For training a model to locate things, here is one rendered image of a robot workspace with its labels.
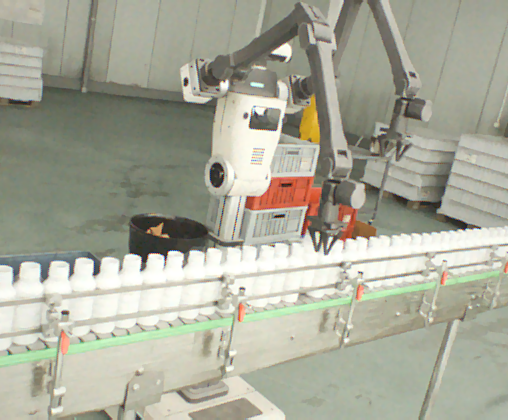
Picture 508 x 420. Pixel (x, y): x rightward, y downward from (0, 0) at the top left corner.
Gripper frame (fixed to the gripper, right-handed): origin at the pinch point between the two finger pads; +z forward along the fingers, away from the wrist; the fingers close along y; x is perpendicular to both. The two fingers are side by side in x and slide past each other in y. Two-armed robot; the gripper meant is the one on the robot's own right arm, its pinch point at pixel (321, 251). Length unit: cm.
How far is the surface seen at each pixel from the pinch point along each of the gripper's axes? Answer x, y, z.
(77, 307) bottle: -71, -3, 8
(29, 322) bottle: -82, -3, 10
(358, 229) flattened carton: 267, -193, 54
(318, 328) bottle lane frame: 5.2, -0.9, 24.4
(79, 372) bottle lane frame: -71, -1, 23
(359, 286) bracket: 11.0, 6.7, 9.5
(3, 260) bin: -65, -63, 16
